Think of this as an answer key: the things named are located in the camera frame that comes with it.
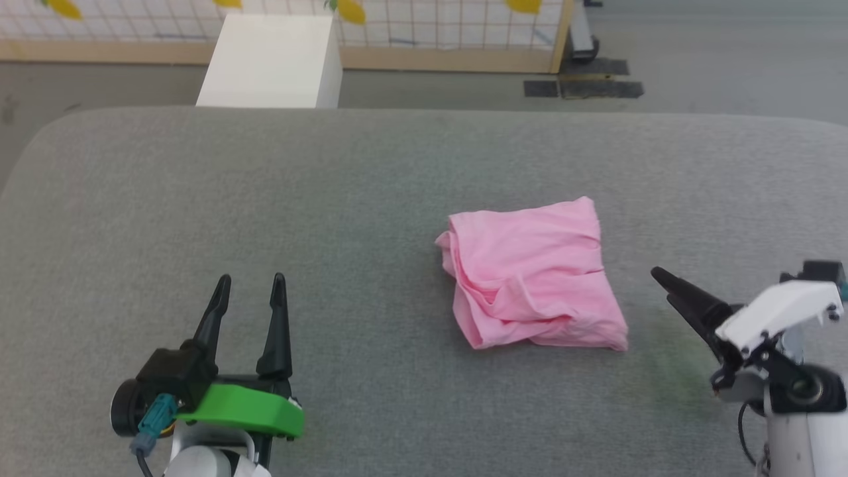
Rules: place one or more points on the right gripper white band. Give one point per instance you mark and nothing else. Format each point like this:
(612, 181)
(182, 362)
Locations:
(782, 308)

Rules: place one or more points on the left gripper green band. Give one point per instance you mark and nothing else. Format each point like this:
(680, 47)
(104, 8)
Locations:
(252, 407)

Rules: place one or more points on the pink garment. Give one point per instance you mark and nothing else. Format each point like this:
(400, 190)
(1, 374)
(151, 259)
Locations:
(536, 271)

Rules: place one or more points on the grey fabric sofa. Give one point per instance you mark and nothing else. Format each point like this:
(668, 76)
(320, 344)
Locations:
(331, 232)

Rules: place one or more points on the large black floor tape patch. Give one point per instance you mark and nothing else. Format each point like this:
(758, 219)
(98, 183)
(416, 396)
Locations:
(603, 89)

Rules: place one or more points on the white box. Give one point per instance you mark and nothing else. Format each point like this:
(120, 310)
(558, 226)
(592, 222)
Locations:
(271, 63)

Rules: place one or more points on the black floor mat strip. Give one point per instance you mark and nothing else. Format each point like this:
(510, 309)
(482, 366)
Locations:
(596, 66)

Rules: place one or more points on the small black floor tape patch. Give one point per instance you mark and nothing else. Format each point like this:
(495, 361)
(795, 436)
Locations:
(541, 89)

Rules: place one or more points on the grey wheeled stand base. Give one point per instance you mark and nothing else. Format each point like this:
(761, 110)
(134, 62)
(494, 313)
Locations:
(583, 40)

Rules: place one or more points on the yellow lemon sticker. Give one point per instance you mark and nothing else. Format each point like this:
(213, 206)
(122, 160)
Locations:
(523, 5)
(351, 11)
(226, 2)
(64, 8)

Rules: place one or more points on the left black wrist camera box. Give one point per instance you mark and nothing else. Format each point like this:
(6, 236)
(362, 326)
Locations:
(175, 374)

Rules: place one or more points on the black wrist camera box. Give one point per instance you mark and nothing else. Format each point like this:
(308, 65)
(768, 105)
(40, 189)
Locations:
(175, 374)
(821, 270)

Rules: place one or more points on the right black wrist camera box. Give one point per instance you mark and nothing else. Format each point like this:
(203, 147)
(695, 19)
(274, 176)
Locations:
(821, 270)

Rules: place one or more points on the wooden frame grid partition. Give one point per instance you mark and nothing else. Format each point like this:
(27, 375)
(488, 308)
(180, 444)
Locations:
(430, 33)

